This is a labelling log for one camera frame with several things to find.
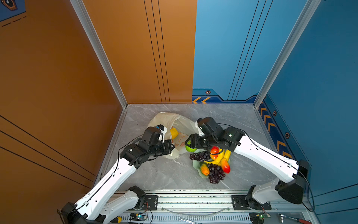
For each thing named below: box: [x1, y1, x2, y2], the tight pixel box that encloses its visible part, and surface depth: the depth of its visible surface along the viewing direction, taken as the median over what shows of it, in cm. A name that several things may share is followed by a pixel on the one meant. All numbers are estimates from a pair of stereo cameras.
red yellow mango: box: [220, 157, 231, 174], surface depth 79 cm
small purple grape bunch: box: [189, 150, 211, 162], surface depth 85 cm
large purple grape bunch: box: [207, 163, 226, 185], surface depth 77 cm
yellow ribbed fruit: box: [170, 127, 179, 140], surface depth 98 cm
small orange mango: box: [200, 163, 210, 176], surface depth 77 cm
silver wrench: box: [178, 216, 203, 224], surface depth 71 cm
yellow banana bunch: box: [203, 148, 232, 166], surface depth 82 cm
